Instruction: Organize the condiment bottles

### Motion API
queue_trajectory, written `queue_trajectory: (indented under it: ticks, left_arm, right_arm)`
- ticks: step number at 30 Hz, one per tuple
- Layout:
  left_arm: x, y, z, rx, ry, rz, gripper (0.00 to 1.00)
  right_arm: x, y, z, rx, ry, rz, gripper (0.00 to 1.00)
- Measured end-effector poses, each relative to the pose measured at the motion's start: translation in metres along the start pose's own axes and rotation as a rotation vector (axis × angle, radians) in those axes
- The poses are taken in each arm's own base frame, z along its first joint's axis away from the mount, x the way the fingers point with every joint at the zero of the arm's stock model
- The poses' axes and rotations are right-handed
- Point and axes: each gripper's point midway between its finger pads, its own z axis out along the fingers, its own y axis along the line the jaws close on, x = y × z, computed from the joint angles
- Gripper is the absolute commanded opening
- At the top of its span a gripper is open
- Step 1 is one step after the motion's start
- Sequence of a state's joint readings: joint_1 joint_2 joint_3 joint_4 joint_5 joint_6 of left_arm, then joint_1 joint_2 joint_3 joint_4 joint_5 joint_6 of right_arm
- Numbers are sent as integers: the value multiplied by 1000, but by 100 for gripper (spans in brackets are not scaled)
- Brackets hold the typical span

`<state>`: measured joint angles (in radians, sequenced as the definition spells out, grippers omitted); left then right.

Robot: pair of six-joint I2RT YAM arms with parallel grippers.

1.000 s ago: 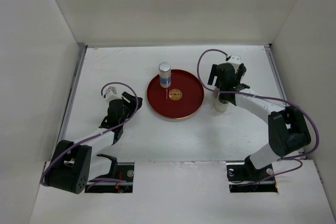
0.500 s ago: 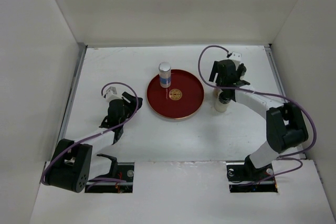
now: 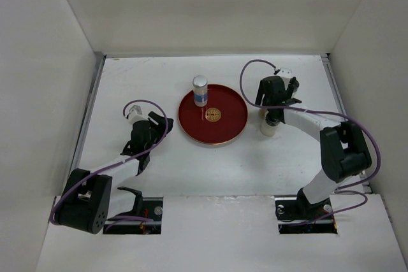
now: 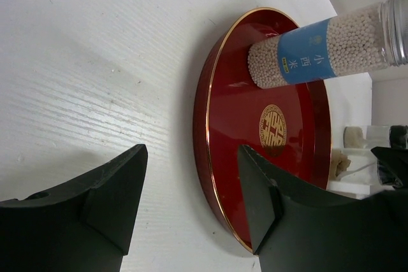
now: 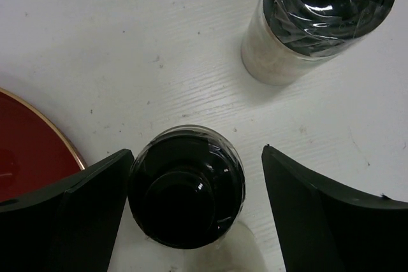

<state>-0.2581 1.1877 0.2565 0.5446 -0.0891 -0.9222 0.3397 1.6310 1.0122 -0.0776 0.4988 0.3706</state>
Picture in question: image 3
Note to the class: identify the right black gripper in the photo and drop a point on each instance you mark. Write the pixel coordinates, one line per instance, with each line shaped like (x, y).
(261, 93)

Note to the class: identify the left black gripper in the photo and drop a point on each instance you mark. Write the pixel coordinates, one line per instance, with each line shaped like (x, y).
(160, 126)

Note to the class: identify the brown condiment bottle black cap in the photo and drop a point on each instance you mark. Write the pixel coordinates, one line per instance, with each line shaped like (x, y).
(263, 113)

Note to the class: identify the blue label spice jar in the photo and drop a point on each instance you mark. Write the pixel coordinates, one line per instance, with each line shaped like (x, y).
(200, 90)

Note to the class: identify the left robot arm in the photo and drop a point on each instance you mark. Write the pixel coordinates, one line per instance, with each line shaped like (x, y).
(98, 200)

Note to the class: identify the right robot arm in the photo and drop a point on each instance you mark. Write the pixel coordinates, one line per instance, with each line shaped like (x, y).
(343, 148)

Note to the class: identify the white condiment bottle black cap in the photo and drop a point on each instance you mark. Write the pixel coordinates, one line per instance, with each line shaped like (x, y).
(269, 127)

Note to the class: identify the red round tray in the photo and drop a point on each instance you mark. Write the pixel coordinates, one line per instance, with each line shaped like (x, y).
(222, 120)

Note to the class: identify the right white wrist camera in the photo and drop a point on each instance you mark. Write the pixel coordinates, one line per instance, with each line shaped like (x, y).
(284, 73)

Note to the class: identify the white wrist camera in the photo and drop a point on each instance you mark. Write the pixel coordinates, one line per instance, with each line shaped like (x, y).
(134, 114)
(284, 73)

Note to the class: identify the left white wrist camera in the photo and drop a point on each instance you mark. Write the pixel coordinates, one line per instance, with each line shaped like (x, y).
(134, 114)

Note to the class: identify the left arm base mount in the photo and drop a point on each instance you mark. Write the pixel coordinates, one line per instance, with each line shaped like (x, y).
(132, 213)

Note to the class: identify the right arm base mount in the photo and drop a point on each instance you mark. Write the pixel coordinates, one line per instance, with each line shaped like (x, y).
(299, 218)

